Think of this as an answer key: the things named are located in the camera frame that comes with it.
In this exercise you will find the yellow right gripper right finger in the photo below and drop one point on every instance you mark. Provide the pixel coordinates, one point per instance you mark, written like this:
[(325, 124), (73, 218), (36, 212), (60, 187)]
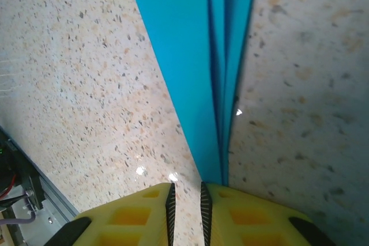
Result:
[(253, 223)]

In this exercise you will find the long aluminium mounting rail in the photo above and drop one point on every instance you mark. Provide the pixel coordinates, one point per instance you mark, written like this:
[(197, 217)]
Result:
[(57, 202)]

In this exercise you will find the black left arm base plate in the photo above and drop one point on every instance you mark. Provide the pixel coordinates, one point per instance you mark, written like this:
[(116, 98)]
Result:
[(24, 177)]

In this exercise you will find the blue paper sheet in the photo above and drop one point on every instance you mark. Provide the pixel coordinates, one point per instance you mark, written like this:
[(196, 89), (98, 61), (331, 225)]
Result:
[(178, 56)]

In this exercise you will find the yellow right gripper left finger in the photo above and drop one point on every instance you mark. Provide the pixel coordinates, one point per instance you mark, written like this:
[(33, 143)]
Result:
[(129, 223)]

